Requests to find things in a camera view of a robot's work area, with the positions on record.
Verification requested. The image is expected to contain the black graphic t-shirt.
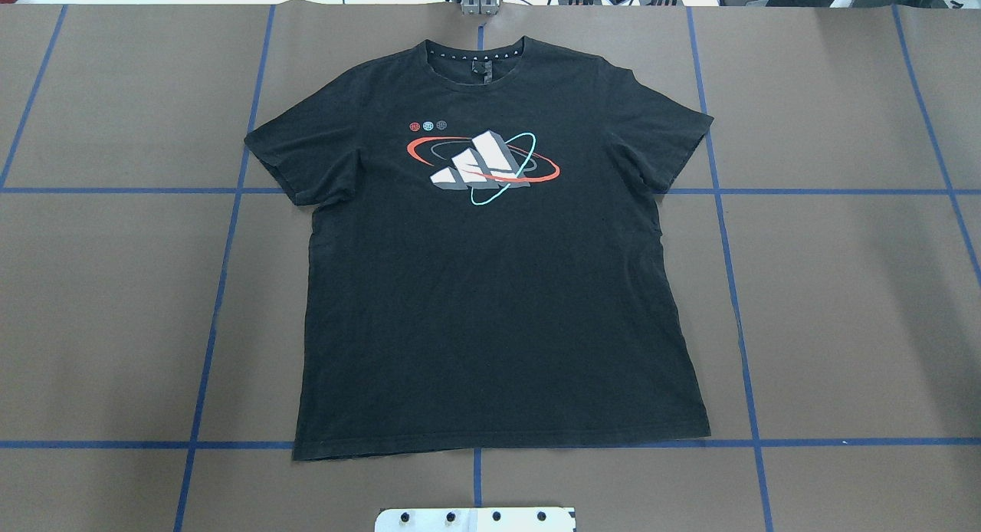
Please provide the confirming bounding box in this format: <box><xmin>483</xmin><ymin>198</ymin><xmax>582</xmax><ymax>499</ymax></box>
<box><xmin>244</xmin><ymin>37</ymin><xmax>714</xmax><ymax>461</ymax></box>

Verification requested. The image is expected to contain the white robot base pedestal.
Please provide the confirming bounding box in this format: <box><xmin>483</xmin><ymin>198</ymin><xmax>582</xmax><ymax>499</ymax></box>
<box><xmin>374</xmin><ymin>507</ymin><xmax>578</xmax><ymax>531</ymax></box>

